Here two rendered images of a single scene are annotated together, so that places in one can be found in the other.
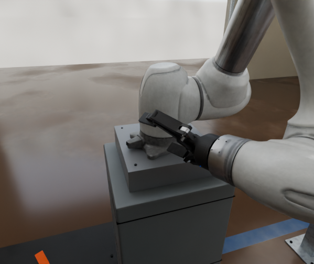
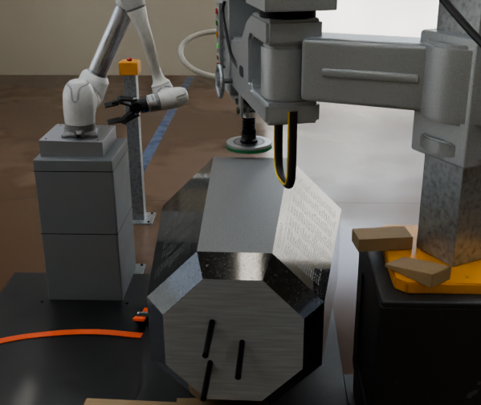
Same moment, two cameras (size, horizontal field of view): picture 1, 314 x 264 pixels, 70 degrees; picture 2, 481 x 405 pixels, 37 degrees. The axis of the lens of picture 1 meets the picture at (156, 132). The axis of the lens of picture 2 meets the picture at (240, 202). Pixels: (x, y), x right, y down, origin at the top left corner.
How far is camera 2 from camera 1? 337 cm
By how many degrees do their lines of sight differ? 64
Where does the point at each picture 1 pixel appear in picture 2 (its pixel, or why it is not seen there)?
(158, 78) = (86, 87)
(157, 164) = (103, 137)
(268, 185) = (173, 98)
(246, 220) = not seen: hidden behind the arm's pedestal
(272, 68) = not seen: outside the picture
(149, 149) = (90, 133)
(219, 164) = (155, 103)
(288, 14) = (151, 52)
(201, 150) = (144, 103)
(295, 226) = not seen: hidden behind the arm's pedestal
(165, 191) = (113, 150)
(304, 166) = (177, 90)
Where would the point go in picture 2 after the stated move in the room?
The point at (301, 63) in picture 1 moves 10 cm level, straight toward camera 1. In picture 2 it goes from (153, 65) to (164, 67)
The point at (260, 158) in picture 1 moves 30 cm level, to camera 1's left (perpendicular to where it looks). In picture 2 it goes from (166, 93) to (139, 107)
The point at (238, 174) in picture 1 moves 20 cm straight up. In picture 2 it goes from (162, 101) to (161, 62)
